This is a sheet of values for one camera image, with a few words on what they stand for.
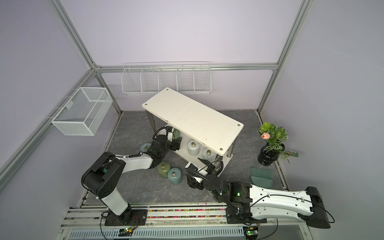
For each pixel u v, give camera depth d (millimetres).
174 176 789
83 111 844
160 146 707
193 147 834
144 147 891
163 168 824
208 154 805
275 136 709
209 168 640
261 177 868
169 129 799
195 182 595
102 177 473
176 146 852
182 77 997
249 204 485
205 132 651
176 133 881
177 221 733
